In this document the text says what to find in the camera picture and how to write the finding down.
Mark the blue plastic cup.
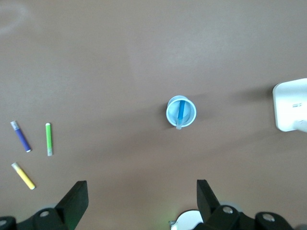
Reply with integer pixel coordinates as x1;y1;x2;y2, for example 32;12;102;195
165;95;198;127

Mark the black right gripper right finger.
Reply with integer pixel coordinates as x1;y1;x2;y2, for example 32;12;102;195
196;179;295;230

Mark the purple marker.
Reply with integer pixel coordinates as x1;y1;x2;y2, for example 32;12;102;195
10;120;32;153

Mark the yellow marker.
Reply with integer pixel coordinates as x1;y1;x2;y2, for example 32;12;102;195
11;162;36;190

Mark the white lamp stand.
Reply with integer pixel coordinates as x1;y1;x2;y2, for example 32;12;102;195
272;78;307;133

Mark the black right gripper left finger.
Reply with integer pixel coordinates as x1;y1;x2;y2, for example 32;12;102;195
0;181;89;230

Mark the green marker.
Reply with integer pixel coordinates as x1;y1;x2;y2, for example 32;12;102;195
45;123;54;157

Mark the blue marker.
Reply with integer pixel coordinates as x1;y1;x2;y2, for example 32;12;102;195
176;100;187;131

